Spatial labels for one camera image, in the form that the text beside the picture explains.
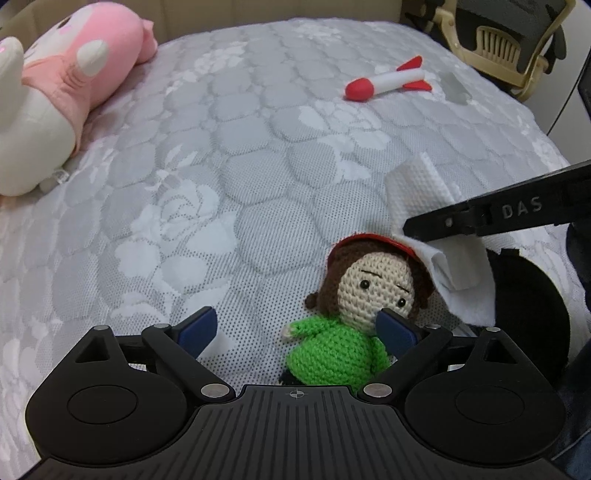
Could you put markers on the red white toy rocket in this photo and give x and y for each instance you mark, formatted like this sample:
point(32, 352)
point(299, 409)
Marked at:
point(409, 76)

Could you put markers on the black fabric pouch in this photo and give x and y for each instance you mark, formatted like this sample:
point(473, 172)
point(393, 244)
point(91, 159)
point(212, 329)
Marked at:
point(531, 310)

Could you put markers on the beige black office chair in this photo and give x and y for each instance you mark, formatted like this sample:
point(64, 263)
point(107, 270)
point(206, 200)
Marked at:
point(511, 43)

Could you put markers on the grey quilted mattress cover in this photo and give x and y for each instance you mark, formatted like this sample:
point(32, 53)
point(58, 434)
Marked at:
point(221, 173)

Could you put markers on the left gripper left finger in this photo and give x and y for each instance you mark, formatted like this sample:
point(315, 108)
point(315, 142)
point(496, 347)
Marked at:
point(196, 332)

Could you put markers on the white paper towel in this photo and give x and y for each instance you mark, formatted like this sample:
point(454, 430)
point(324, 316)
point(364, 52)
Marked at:
point(459, 265)

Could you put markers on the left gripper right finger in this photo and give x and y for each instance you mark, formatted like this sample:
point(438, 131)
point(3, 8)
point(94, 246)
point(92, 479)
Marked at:
point(397, 333)

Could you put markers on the pink white plush toy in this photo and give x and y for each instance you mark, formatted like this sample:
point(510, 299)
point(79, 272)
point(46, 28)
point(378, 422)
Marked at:
point(49, 89)

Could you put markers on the crochet doll green sweater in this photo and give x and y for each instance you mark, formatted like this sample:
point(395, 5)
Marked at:
point(339, 345)

